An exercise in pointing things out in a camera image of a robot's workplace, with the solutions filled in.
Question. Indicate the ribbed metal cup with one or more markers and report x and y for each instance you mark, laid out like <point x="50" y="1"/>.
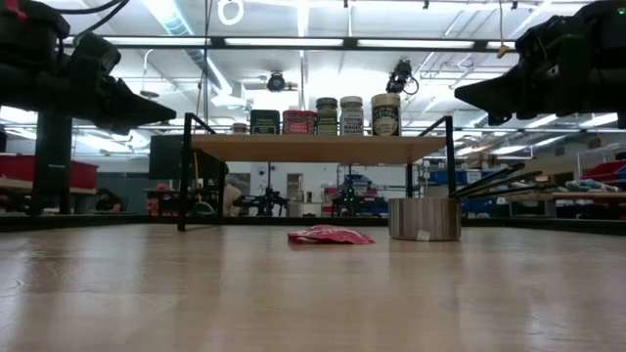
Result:
<point x="424" y="220"/>

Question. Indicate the black pepper tin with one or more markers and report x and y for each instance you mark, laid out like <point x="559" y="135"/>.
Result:
<point x="265" y="122"/>

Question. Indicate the black background robot arm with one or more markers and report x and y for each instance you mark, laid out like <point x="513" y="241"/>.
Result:
<point x="349" y="200"/>
<point x="266" y="200"/>

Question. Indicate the person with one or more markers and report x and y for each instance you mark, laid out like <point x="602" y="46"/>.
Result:
<point x="107" y="201"/>

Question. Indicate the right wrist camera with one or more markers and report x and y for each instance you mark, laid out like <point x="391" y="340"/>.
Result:
<point x="535" y="36"/>

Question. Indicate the red candy packet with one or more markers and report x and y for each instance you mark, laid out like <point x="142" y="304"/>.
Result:
<point x="330" y="235"/>

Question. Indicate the black overhead camera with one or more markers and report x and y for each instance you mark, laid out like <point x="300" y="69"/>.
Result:
<point x="400" y="75"/>

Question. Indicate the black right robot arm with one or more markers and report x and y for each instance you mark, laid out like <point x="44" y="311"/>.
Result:
<point x="606" y="24"/>

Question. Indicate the black monitor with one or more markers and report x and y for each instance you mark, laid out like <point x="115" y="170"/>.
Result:
<point x="164" y="156"/>

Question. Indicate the gold lid spice jar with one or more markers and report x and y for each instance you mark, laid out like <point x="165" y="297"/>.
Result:
<point x="386" y="115"/>

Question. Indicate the wooden shelf riser black legs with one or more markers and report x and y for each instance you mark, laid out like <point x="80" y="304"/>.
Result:
<point x="318" y="149"/>

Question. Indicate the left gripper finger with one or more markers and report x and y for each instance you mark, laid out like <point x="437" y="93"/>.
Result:
<point x="117" y="129"/>
<point x="137" y="110"/>

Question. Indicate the black slanted rod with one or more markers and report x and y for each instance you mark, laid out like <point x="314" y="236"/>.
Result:
<point x="501" y="184"/>
<point x="480" y="180"/>
<point x="513" y="191"/>

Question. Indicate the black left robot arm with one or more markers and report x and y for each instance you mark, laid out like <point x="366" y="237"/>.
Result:
<point x="29" y="34"/>

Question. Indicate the black round ceiling device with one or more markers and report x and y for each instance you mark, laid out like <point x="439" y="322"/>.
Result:
<point x="276" y="82"/>

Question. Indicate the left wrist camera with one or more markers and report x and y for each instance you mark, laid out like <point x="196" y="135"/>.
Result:
<point x="95" y="54"/>

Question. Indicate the red lid paprika tin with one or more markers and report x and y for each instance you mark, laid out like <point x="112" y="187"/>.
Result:
<point x="299" y="122"/>

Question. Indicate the white lid seasoning jar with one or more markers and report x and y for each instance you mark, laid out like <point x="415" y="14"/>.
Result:
<point x="351" y="117"/>

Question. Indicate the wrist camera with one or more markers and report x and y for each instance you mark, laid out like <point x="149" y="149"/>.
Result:
<point x="535" y="36"/>
<point x="95" y="54"/>

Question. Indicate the green lid spice jar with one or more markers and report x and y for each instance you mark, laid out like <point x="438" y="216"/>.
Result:
<point x="326" y="117"/>

